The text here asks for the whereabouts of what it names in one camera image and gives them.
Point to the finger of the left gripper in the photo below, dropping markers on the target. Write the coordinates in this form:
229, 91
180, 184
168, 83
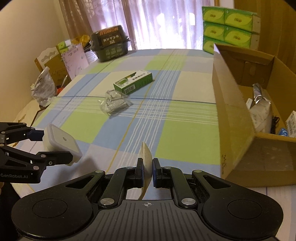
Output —
32, 135
53, 158

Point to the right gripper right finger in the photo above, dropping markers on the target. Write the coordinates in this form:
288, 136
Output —
157, 173

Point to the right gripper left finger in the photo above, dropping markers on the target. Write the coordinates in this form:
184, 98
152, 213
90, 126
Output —
139, 173

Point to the white shoehorn scoop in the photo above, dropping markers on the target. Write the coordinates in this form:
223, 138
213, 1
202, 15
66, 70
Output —
146, 155

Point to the white square device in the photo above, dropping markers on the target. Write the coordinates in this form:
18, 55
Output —
57, 140

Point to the silver foil bag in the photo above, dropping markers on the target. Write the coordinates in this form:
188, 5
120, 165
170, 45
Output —
261, 111

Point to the blue dental floss picks box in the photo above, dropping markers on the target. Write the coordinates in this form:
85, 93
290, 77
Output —
283, 132

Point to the white long toothpaste box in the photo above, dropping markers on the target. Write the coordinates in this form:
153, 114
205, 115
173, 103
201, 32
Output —
291, 125

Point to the white card box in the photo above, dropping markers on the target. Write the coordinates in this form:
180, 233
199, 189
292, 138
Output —
249, 103

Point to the crumpled silver bag on chair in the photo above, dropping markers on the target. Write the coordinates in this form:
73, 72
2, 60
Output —
44, 89

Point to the checkered tablecloth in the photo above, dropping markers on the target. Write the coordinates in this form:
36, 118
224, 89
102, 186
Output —
175, 115

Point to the small cardboard box background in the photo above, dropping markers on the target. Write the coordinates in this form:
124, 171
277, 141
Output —
52, 59

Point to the clear plastic wrapper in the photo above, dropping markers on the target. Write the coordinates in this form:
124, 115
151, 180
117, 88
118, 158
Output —
114, 102

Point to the pink paper sheet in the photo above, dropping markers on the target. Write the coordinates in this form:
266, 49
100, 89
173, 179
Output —
75, 60

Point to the green box in plastic wrap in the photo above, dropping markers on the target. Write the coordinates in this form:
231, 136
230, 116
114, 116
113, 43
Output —
133, 82

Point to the brown cardboard box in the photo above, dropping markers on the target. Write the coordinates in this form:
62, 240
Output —
250, 158

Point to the dark green instant noodle bowl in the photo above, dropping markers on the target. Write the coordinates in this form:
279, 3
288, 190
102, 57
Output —
109, 43

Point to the green tissue pack stack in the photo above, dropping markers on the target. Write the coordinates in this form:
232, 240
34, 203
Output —
230, 26

